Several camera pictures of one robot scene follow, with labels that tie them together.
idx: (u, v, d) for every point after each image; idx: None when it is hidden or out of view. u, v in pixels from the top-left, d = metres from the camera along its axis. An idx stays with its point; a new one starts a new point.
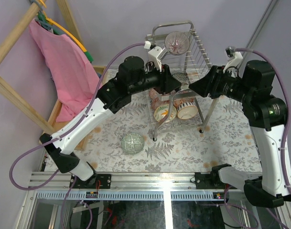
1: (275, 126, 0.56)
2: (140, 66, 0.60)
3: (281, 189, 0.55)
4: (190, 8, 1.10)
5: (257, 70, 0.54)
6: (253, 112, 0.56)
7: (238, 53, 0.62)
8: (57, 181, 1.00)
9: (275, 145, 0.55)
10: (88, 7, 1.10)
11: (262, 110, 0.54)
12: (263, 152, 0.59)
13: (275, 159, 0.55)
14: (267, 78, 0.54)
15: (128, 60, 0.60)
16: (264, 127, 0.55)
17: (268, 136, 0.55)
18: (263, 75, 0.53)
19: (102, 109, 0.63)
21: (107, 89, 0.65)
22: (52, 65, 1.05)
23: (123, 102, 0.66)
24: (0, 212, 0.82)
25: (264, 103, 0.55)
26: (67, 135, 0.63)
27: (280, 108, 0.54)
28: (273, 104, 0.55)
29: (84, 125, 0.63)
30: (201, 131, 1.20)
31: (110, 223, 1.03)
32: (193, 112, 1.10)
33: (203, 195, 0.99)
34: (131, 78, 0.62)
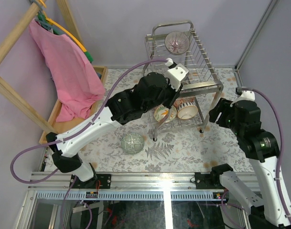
1: (269, 158, 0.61)
2: (163, 84, 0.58)
3: (282, 219, 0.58)
4: (190, 8, 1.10)
5: (244, 109, 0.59)
6: (246, 146, 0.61)
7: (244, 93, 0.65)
8: (57, 181, 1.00)
9: (270, 176, 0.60)
10: (87, 7, 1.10)
11: (254, 143, 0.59)
12: (262, 183, 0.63)
13: (272, 189, 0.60)
14: (255, 115, 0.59)
15: (151, 76, 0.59)
16: (257, 158, 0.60)
17: (263, 168, 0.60)
18: (251, 112, 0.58)
19: (109, 120, 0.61)
21: (118, 99, 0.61)
22: (53, 65, 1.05)
23: (133, 116, 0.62)
24: (0, 212, 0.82)
25: (255, 137, 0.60)
26: (70, 139, 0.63)
27: (271, 142, 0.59)
28: (264, 138, 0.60)
29: (88, 132, 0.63)
30: (201, 131, 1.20)
31: (110, 223, 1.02)
32: (194, 112, 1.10)
33: (203, 195, 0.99)
34: (149, 95, 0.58)
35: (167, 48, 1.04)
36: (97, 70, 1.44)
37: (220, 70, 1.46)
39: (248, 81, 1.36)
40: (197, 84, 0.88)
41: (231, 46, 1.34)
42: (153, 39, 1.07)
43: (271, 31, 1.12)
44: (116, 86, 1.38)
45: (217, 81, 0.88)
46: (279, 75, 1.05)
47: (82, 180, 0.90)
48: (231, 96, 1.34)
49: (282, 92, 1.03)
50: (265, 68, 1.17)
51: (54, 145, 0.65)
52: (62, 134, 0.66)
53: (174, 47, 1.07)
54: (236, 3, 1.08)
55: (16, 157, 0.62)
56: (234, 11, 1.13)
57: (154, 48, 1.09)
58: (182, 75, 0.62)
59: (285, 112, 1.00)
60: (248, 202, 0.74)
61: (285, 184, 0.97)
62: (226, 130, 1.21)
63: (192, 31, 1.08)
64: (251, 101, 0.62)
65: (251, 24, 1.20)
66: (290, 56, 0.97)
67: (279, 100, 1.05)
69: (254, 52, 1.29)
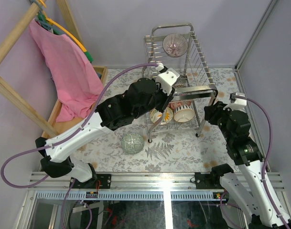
1: (254, 161, 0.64)
2: (153, 90, 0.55)
3: (274, 219, 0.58)
4: (190, 9, 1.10)
5: (236, 122, 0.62)
6: (232, 153, 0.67)
7: (240, 100, 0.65)
8: (57, 181, 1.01)
9: (257, 177, 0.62)
10: (87, 7, 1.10)
11: (239, 151, 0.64)
12: (252, 187, 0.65)
13: (261, 190, 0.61)
14: (246, 129, 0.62)
15: (142, 82, 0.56)
16: (243, 163, 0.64)
17: (249, 170, 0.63)
18: (241, 126, 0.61)
19: (99, 126, 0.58)
21: (108, 105, 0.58)
22: (53, 65, 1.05)
23: (123, 121, 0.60)
24: (0, 213, 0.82)
25: (241, 146, 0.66)
26: (59, 145, 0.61)
27: (254, 149, 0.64)
28: (247, 145, 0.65)
29: (76, 138, 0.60)
30: (198, 134, 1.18)
31: (110, 223, 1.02)
32: (190, 115, 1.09)
33: (203, 195, 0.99)
34: (140, 101, 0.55)
35: (166, 51, 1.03)
36: (97, 70, 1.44)
37: (220, 71, 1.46)
39: (248, 81, 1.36)
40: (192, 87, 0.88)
41: (231, 46, 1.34)
42: (152, 40, 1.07)
43: (270, 31, 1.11)
44: (116, 86, 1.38)
45: (211, 86, 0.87)
46: (279, 76, 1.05)
47: (80, 181, 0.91)
48: None
49: (282, 92, 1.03)
50: (265, 68, 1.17)
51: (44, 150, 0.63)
52: (51, 140, 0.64)
53: (172, 49, 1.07)
54: (236, 4, 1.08)
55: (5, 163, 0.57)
56: (234, 11, 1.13)
57: (153, 50, 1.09)
58: (173, 80, 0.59)
59: (285, 113, 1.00)
60: (248, 209, 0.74)
61: (285, 184, 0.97)
62: None
63: (192, 34, 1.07)
64: (243, 112, 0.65)
65: (251, 24, 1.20)
66: (289, 56, 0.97)
67: (279, 100, 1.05)
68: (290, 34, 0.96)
69: (254, 52, 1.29)
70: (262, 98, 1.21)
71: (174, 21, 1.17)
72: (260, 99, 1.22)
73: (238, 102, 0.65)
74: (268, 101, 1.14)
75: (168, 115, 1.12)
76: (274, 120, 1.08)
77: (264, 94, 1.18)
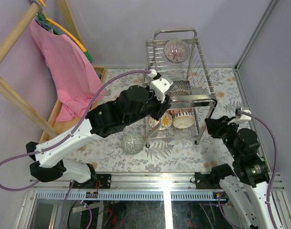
1: (260, 183, 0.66)
2: (144, 99, 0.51)
3: None
4: (190, 9, 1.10)
5: (245, 141, 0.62)
6: (239, 172, 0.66)
7: (245, 116, 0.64)
8: (57, 181, 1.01)
9: (262, 199, 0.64)
10: (87, 7, 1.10)
11: (246, 171, 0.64)
12: (254, 207, 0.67)
13: (264, 211, 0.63)
14: (254, 148, 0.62)
15: (133, 89, 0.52)
16: (250, 184, 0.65)
17: (254, 192, 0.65)
18: (250, 146, 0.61)
19: (88, 133, 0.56)
21: (99, 112, 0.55)
22: (53, 65, 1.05)
23: (113, 129, 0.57)
24: (0, 213, 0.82)
25: (248, 165, 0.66)
26: (48, 150, 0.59)
27: (261, 169, 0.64)
28: (254, 165, 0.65)
29: (65, 145, 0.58)
30: (197, 143, 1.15)
31: (110, 223, 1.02)
32: (190, 122, 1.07)
33: (203, 195, 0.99)
34: (130, 109, 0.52)
35: (167, 57, 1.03)
36: (97, 70, 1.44)
37: (220, 70, 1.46)
39: (248, 81, 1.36)
40: (191, 96, 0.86)
41: (231, 46, 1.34)
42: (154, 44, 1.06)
43: (270, 31, 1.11)
44: (116, 86, 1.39)
45: (211, 95, 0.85)
46: (279, 75, 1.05)
47: (81, 182, 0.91)
48: (231, 96, 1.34)
49: (282, 92, 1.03)
50: (265, 68, 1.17)
51: (34, 155, 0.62)
52: (41, 144, 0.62)
53: (173, 54, 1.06)
54: (236, 4, 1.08)
55: None
56: (234, 11, 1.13)
57: (154, 55, 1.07)
58: (166, 88, 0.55)
59: (285, 113, 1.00)
60: (247, 219, 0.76)
61: (285, 184, 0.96)
62: None
63: (195, 39, 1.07)
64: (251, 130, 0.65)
65: (251, 24, 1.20)
66: (289, 56, 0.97)
67: (279, 100, 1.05)
68: (290, 34, 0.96)
69: (254, 52, 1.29)
70: (262, 98, 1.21)
71: (174, 21, 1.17)
72: (260, 99, 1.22)
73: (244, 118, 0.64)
74: (268, 101, 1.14)
75: (167, 120, 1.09)
76: (274, 121, 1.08)
77: (264, 94, 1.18)
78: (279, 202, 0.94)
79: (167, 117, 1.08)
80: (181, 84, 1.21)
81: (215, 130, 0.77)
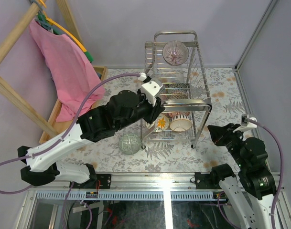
1: (266, 195, 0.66)
2: (134, 104, 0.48)
3: None
4: (190, 9, 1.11)
5: (253, 151, 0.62)
6: (246, 182, 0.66)
7: (251, 123, 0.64)
8: (57, 181, 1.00)
9: (266, 211, 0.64)
10: (87, 7, 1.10)
11: (253, 182, 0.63)
12: (258, 216, 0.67)
13: (267, 223, 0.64)
14: (262, 159, 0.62)
15: (123, 94, 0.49)
16: (255, 196, 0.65)
17: (260, 203, 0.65)
18: (258, 157, 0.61)
19: (78, 139, 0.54)
21: (89, 117, 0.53)
22: (53, 65, 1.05)
23: (104, 134, 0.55)
24: None
25: (255, 175, 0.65)
26: (39, 155, 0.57)
27: (268, 181, 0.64)
28: (263, 176, 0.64)
29: (56, 150, 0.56)
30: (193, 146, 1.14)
31: (110, 223, 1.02)
32: (187, 126, 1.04)
33: (203, 195, 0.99)
34: (121, 114, 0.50)
35: (165, 59, 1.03)
36: (97, 70, 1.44)
37: (220, 71, 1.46)
39: (247, 81, 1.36)
40: (187, 100, 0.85)
41: (231, 46, 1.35)
42: (153, 45, 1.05)
43: (270, 32, 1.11)
44: (116, 86, 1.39)
45: (205, 99, 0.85)
46: (279, 76, 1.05)
47: (80, 182, 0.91)
48: (231, 96, 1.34)
49: (282, 92, 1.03)
50: (265, 68, 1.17)
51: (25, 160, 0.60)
52: (32, 149, 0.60)
53: (172, 57, 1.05)
54: (236, 4, 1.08)
55: None
56: (234, 11, 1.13)
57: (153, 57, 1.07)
58: (157, 90, 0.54)
59: (285, 113, 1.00)
60: (246, 222, 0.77)
61: (285, 184, 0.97)
62: None
63: (195, 42, 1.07)
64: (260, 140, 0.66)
65: (251, 25, 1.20)
66: (289, 56, 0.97)
67: (279, 100, 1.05)
68: (290, 34, 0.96)
69: (254, 52, 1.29)
70: (262, 98, 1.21)
71: (174, 21, 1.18)
72: (260, 99, 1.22)
73: (250, 125, 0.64)
74: (268, 101, 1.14)
75: (164, 122, 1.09)
76: (274, 121, 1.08)
77: (264, 94, 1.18)
78: (279, 202, 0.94)
79: (164, 119, 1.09)
80: (180, 86, 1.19)
81: (220, 137, 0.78)
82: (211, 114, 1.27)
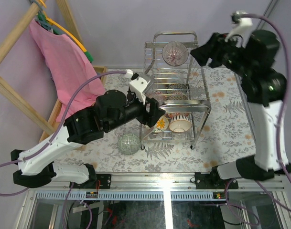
1: (274, 102, 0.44)
2: (121, 105, 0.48)
3: (273, 164, 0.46)
4: (190, 8, 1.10)
5: (262, 41, 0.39)
6: (251, 88, 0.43)
7: (244, 20, 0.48)
8: (57, 182, 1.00)
9: (271, 122, 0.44)
10: (87, 7, 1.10)
11: (262, 86, 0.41)
12: (258, 128, 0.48)
13: (269, 134, 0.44)
14: (274, 52, 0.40)
15: (109, 95, 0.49)
16: (261, 104, 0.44)
17: (264, 111, 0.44)
18: (268, 47, 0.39)
19: (65, 142, 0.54)
21: (76, 119, 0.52)
22: (52, 65, 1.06)
23: (93, 136, 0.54)
24: None
25: (264, 78, 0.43)
26: (30, 160, 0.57)
27: (281, 83, 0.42)
28: (273, 78, 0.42)
29: (46, 153, 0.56)
30: (192, 148, 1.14)
31: (110, 223, 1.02)
32: (187, 126, 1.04)
33: (203, 195, 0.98)
34: (106, 116, 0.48)
35: (165, 60, 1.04)
36: (97, 70, 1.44)
37: (220, 70, 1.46)
39: None
40: (187, 100, 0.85)
41: None
42: (152, 46, 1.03)
43: None
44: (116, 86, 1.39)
45: (206, 101, 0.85)
46: None
47: (81, 182, 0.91)
48: (231, 96, 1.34)
49: None
50: None
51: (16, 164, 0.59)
52: (23, 153, 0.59)
53: (172, 57, 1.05)
54: (237, 2, 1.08)
55: None
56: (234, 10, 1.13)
57: (153, 58, 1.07)
58: (144, 86, 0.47)
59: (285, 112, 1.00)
60: None
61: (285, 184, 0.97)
62: (226, 130, 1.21)
63: (195, 43, 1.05)
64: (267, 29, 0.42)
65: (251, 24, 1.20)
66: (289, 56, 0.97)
67: None
68: None
69: None
70: None
71: (174, 21, 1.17)
72: None
73: (245, 25, 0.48)
74: None
75: (163, 123, 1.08)
76: None
77: None
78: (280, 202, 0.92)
79: (164, 119, 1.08)
80: (180, 87, 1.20)
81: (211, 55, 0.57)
82: (211, 114, 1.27)
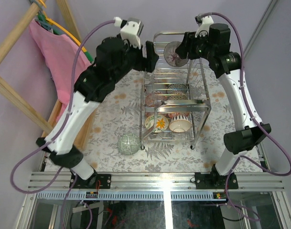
1: (234, 71, 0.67)
2: (122, 46, 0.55)
3: (247, 121, 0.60)
4: (190, 8, 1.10)
5: (217, 29, 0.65)
6: (215, 64, 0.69)
7: (205, 18, 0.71)
8: (57, 182, 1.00)
9: (236, 86, 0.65)
10: (87, 7, 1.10)
11: (221, 60, 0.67)
12: (231, 98, 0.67)
13: (238, 96, 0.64)
14: (226, 36, 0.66)
15: (107, 42, 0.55)
16: (224, 71, 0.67)
17: (229, 79, 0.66)
18: (221, 32, 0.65)
19: (84, 103, 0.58)
21: (84, 78, 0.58)
22: (52, 64, 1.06)
23: (106, 90, 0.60)
24: (0, 212, 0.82)
25: (223, 56, 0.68)
26: (58, 137, 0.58)
27: (236, 58, 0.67)
28: (229, 56, 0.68)
29: (70, 123, 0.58)
30: (192, 148, 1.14)
31: (110, 223, 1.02)
32: (187, 126, 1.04)
33: (203, 195, 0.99)
34: (112, 62, 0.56)
35: (165, 58, 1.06)
36: None
37: None
39: (247, 81, 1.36)
40: (187, 101, 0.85)
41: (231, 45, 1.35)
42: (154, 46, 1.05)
43: (270, 32, 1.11)
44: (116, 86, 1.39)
45: (206, 101, 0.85)
46: (279, 76, 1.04)
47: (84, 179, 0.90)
48: None
49: (282, 91, 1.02)
50: (264, 67, 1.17)
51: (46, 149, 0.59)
52: (48, 136, 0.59)
53: (172, 57, 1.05)
54: (236, 2, 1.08)
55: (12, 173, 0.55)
56: (234, 10, 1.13)
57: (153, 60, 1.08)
58: (135, 28, 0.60)
59: (285, 112, 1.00)
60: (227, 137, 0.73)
61: (285, 184, 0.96)
62: (226, 130, 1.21)
63: None
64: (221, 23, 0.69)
65: (251, 24, 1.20)
66: (288, 56, 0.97)
67: (279, 100, 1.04)
68: (290, 34, 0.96)
69: (253, 52, 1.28)
70: (262, 98, 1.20)
71: (174, 21, 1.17)
72: (260, 99, 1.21)
73: (206, 21, 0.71)
74: (268, 102, 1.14)
75: (163, 123, 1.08)
76: (274, 120, 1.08)
77: (264, 93, 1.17)
78: (279, 202, 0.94)
79: (164, 119, 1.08)
80: (180, 87, 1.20)
81: (188, 48, 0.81)
82: (211, 114, 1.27)
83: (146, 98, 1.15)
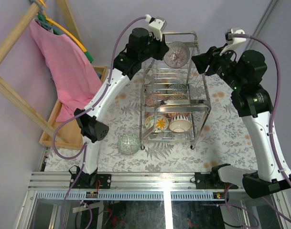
1: (262, 113, 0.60)
2: (147, 33, 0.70)
3: (275, 174, 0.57)
4: (189, 9, 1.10)
5: (251, 64, 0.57)
6: (239, 103, 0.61)
7: (236, 39, 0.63)
8: (57, 181, 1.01)
9: (263, 131, 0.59)
10: (87, 7, 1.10)
11: (248, 100, 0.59)
12: (254, 140, 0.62)
13: (265, 143, 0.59)
14: (258, 74, 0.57)
15: (135, 29, 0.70)
16: (250, 114, 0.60)
17: (255, 122, 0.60)
18: (256, 69, 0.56)
19: (121, 77, 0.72)
21: (120, 59, 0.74)
22: (52, 65, 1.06)
23: (136, 67, 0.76)
24: (0, 212, 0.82)
25: (250, 95, 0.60)
26: (98, 104, 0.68)
27: (264, 98, 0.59)
28: (257, 94, 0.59)
29: (109, 93, 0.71)
30: (192, 148, 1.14)
31: (110, 223, 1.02)
32: (187, 126, 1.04)
33: (203, 195, 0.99)
34: (141, 46, 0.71)
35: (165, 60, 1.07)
36: (97, 70, 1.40)
37: None
39: None
40: (187, 100, 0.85)
41: None
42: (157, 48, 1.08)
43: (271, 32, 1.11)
44: None
45: (206, 101, 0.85)
46: None
47: (88, 172, 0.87)
48: None
49: (282, 92, 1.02)
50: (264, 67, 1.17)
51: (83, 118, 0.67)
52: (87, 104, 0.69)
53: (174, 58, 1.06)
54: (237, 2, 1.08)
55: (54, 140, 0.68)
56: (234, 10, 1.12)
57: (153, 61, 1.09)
58: (160, 25, 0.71)
59: (285, 113, 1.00)
60: None
61: None
62: (226, 130, 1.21)
63: (195, 43, 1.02)
64: (255, 52, 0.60)
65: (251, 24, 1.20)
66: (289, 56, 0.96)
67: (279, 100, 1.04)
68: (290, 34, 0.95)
69: None
70: None
71: (174, 21, 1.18)
72: None
73: (237, 41, 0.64)
74: None
75: (163, 123, 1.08)
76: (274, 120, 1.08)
77: None
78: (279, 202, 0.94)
79: (164, 119, 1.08)
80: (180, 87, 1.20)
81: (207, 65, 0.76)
82: (211, 114, 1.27)
83: (146, 98, 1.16)
